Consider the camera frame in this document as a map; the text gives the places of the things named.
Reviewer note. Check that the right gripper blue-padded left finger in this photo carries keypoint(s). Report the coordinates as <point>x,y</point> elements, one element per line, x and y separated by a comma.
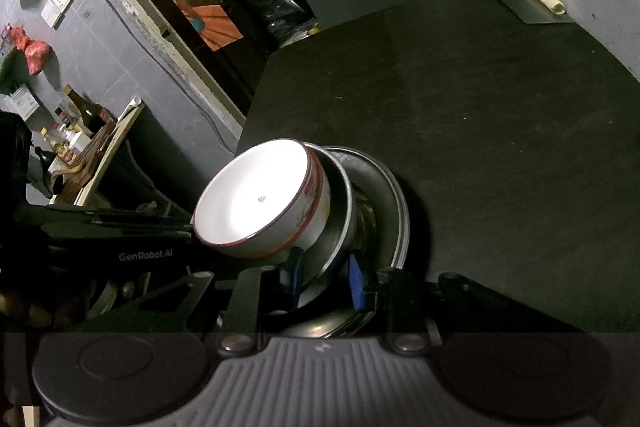
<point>257,293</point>

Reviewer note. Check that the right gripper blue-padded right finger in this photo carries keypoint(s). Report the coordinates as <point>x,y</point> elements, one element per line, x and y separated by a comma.
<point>395,307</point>

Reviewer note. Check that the deep steel bowl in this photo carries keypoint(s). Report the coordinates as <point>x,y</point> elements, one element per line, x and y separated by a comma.
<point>323,260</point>

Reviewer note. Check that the white ceramic bowl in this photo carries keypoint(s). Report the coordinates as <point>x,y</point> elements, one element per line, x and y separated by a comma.
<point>319,213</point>
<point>259,202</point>

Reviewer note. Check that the steel plate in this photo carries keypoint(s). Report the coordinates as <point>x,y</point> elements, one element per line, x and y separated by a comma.
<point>382,204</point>
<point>337,324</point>

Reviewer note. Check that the wooden cutting board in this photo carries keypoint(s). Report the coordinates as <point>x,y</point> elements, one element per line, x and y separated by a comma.
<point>66,183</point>

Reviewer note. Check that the yellow-cap condiment bottle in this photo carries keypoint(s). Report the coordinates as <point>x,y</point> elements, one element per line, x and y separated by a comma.
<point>56,145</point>

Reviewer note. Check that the wooden side table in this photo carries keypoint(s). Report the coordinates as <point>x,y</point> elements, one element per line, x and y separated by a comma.
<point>123,125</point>

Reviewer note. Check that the white small bottle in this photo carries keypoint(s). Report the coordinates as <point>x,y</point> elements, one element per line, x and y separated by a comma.
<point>77,140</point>

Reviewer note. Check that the dark glass bottle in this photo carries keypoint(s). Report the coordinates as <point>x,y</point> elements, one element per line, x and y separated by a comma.
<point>94,116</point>

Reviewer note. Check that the black table mat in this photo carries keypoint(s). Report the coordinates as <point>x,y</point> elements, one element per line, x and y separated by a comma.
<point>517,145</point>

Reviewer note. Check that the red plastic bag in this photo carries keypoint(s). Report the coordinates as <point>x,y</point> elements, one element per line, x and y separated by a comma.
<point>36,51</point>

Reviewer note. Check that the black plastic bag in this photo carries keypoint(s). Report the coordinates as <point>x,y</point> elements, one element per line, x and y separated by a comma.
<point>283,17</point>

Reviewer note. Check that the white door frame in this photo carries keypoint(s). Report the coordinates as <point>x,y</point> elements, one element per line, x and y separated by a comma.
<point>173,36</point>

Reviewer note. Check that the white wall switch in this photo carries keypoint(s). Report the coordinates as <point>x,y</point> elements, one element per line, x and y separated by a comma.
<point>53,11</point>

